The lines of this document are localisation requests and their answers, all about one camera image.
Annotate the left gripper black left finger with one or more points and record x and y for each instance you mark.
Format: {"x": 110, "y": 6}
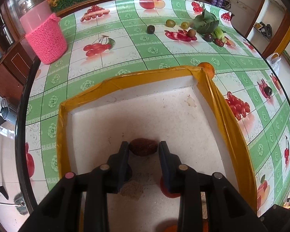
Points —
{"x": 122, "y": 166}

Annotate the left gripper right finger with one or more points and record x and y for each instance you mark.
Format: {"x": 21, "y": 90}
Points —
{"x": 167, "y": 167}

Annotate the small beige foam piece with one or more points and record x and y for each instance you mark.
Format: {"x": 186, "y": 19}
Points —
{"x": 132, "y": 189}

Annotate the red jujube date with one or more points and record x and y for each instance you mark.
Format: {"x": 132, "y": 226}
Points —
{"x": 143, "y": 147}

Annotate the red tomato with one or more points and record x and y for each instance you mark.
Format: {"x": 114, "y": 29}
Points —
{"x": 165, "y": 191}

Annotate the white foam tray yellow tape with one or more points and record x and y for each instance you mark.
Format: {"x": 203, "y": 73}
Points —
{"x": 180, "y": 106}

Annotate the small far orange tangerine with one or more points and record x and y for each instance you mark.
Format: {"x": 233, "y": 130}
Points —
{"x": 208, "y": 68}

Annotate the dark plum on cherries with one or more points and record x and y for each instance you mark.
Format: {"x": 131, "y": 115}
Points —
{"x": 268, "y": 91}

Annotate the red date near bok choy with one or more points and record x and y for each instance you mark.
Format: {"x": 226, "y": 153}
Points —
{"x": 218, "y": 42}

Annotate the dark plum near bok choy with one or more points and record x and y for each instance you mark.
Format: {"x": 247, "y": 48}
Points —
{"x": 208, "y": 37}

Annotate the brownish grape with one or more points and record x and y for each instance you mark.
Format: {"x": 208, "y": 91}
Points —
{"x": 191, "y": 33}

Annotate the black grape far left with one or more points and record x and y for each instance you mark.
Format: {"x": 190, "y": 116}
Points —
{"x": 150, "y": 29}

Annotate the green grape right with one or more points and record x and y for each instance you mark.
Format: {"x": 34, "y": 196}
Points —
{"x": 185, "y": 25}

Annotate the green grape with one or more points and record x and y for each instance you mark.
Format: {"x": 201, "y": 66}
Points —
{"x": 170, "y": 23}
{"x": 185, "y": 25}

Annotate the green grape left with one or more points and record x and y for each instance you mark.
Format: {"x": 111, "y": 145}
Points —
{"x": 170, "y": 23}

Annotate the green bok choy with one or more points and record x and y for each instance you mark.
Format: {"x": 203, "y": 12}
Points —
{"x": 207, "y": 22}

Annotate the dark wooden cabinet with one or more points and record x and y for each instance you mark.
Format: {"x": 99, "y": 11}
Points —
{"x": 15, "y": 65}

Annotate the pink knitted sleeve cup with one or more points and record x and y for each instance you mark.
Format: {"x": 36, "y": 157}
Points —
{"x": 43, "y": 32}

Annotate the purple spray can right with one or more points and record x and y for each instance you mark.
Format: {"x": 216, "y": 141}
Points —
{"x": 219, "y": 3}

